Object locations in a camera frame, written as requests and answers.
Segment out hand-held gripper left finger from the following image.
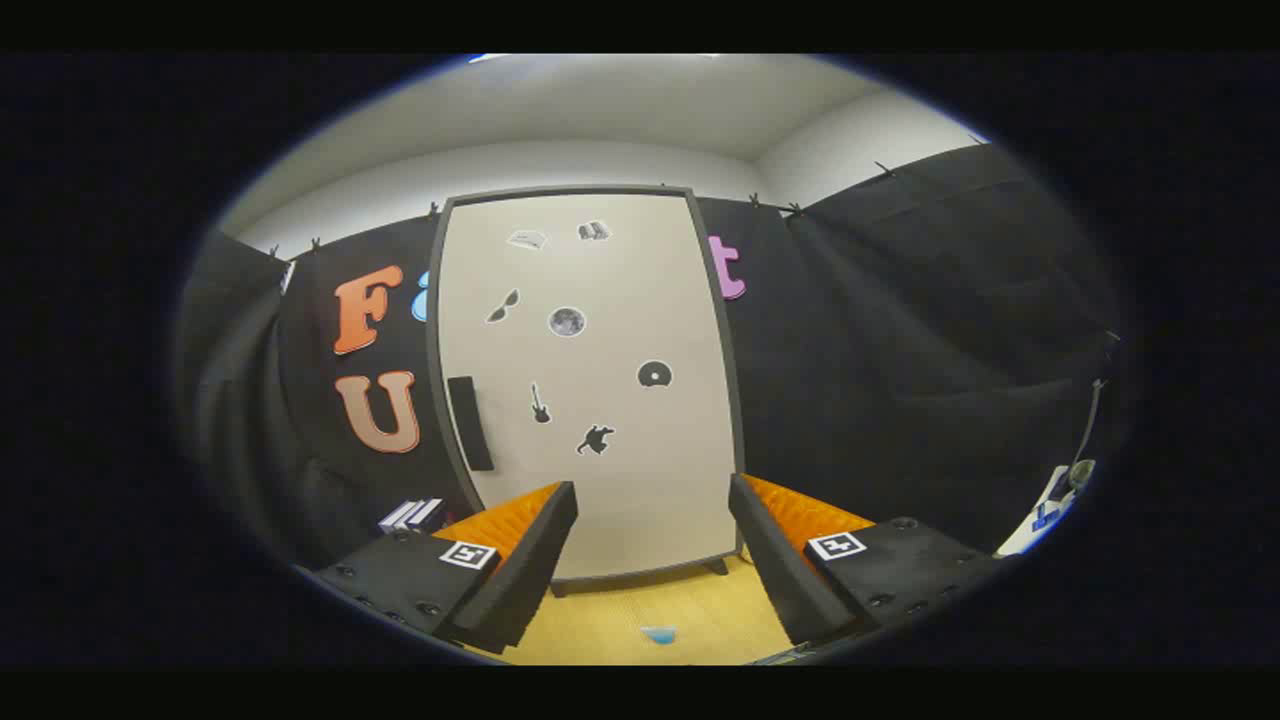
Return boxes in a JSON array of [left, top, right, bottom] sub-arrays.
[[315, 480, 581, 656]]

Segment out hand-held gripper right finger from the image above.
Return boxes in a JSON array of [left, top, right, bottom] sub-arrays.
[[728, 472, 1001, 649]]

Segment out beige cabinet door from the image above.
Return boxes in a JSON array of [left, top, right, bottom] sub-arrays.
[[438, 192, 739, 581]]

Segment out grey cabinet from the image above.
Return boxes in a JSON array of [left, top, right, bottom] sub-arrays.
[[425, 185, 749, 599]]

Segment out black backdrop cloth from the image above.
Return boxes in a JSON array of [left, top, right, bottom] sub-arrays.
[[175, 143, 1126, 571]]

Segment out white blue object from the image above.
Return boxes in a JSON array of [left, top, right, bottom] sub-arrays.
[[995, 460, 1096, 558]]

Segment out black door handle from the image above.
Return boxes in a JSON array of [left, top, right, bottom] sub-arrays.
[[447, 376, 496, 471]]

